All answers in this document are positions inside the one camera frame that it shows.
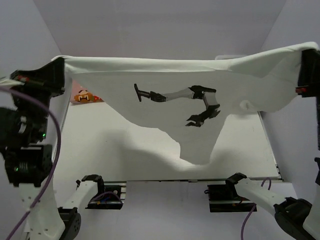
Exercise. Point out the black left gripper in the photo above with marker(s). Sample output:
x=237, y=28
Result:
x=50, y=77

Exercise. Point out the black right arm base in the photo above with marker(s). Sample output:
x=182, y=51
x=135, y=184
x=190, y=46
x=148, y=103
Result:
x=221, y=200

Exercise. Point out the white t shirt robot print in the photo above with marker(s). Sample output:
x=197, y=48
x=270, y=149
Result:
x=191, y=99

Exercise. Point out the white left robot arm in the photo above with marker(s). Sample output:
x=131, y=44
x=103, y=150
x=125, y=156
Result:
x=46, y=220

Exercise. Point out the folded pink t shirt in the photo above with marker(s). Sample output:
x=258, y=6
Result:
x=80, y=95

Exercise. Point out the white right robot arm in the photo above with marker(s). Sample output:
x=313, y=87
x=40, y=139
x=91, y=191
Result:
x=297, y=217

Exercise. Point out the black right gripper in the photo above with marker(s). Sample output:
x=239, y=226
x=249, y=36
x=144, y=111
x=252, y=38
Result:
x=309, y=72

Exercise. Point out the white plastic basket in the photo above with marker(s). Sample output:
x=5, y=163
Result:
x=229, y=56

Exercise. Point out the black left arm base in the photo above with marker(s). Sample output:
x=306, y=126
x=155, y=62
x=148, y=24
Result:
x=112, y=197

